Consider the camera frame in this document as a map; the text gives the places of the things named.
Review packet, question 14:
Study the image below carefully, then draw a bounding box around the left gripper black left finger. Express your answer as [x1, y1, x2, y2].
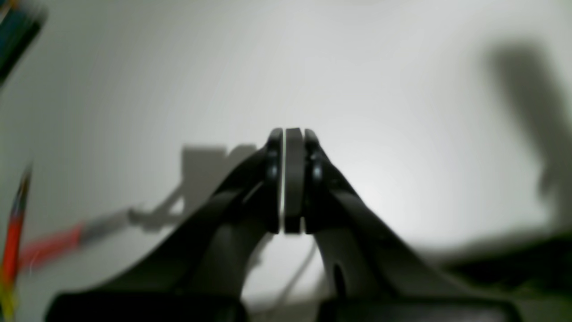
[45, 128, 283, 322]

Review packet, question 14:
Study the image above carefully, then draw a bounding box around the red handled screwdriver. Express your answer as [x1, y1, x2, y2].
[18, 208, 147, 271]

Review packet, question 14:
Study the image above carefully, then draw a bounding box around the red pen at left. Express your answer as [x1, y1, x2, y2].
[1, 165, 32, 322]

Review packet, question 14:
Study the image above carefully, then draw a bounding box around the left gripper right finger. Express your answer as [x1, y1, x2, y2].
[284, 128, 522, 322]

